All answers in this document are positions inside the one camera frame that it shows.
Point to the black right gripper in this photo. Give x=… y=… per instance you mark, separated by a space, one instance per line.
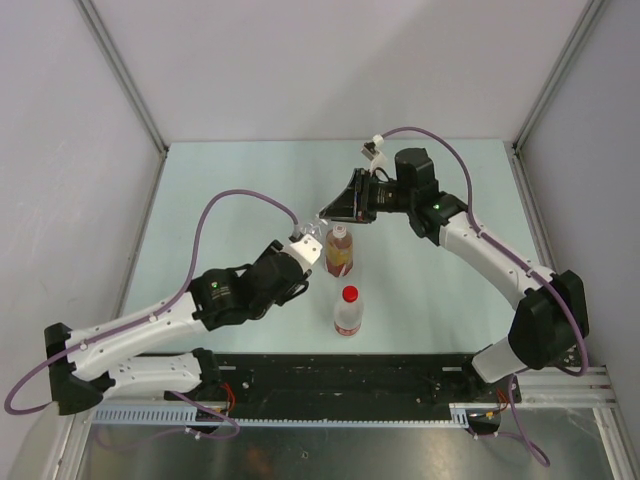
x=353 y=205

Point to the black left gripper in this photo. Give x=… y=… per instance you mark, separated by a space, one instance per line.
x=282 y=300

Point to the red bottle cap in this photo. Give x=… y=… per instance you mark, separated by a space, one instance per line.
x=350 y=294

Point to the clear red-label water bottle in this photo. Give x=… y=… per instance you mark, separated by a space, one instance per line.
x=348 y=316

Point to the clear plastic bottle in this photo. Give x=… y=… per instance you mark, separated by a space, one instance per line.
x=317 y=228

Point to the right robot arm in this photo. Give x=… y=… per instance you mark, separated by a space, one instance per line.
x=550 y=308

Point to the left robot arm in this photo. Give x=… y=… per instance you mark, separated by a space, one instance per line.
x=88 y=366

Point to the white tea bottle cap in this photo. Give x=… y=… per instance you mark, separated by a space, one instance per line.
x=339 y=231

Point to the amber tea bottle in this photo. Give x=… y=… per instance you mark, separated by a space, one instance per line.
x=339 y=257

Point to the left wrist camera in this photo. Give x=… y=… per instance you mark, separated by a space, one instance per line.
x=306 y=251

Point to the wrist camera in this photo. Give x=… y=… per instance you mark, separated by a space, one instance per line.
x=306 y=251
x=372 y=151

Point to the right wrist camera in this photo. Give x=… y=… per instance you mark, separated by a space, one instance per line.
x=372 y=151

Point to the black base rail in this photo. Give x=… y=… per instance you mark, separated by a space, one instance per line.
x=345 y=388

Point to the left aluminium corner post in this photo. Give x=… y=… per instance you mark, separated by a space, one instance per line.
x=114 y=60

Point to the aluminium corner post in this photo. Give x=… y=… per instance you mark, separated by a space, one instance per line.
x=114 y=60
x=580 y=33

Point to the right aluminium corner post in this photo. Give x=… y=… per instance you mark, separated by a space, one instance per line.
x=580 y=33

